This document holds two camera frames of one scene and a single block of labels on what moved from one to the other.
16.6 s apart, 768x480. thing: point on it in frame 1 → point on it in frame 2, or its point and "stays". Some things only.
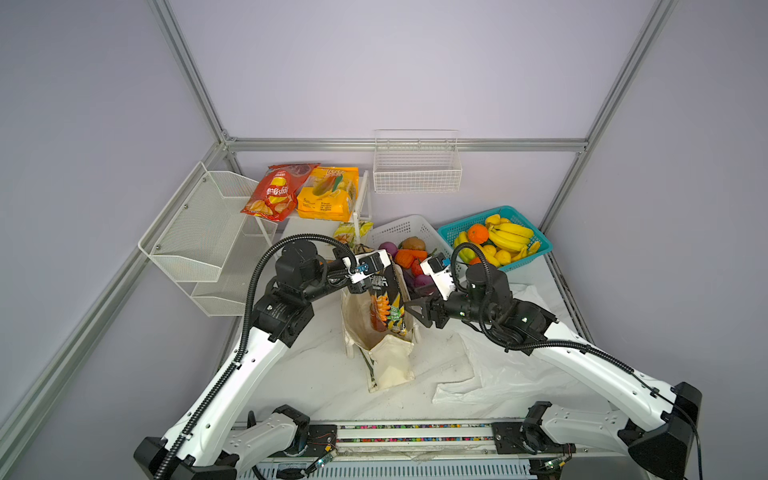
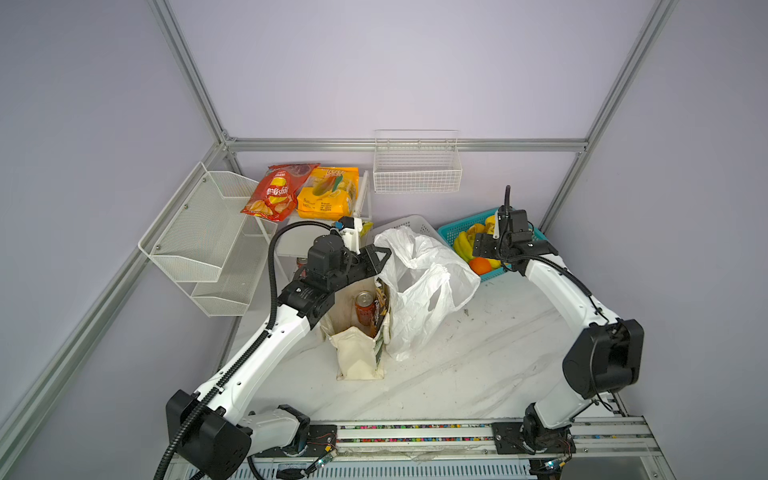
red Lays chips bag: (275, 195) stays
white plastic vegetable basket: (408, 226) stays
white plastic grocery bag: (460, 372) → (427, 281)
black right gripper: (426, 306) → (480, 246)
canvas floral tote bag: (387, 358) → (359, 328)
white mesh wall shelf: (206, 243) stays
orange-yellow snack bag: (329, 194) stays
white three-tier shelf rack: (359, 215) stays
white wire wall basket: (410, 161) stays
